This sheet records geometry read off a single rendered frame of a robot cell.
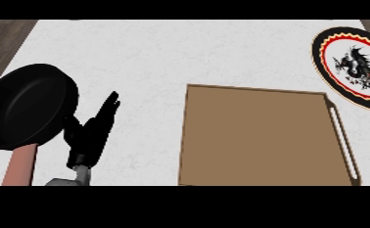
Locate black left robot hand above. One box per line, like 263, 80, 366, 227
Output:
63, 90, 123, 170

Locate brown wooden tray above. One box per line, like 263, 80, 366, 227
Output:
178, 83, 363, 187

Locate black-rimmed plate with dragon print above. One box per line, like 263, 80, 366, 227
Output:
312, 26, 370, 111

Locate black pan with brown handle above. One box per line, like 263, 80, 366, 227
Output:
0, 63, 82, 187

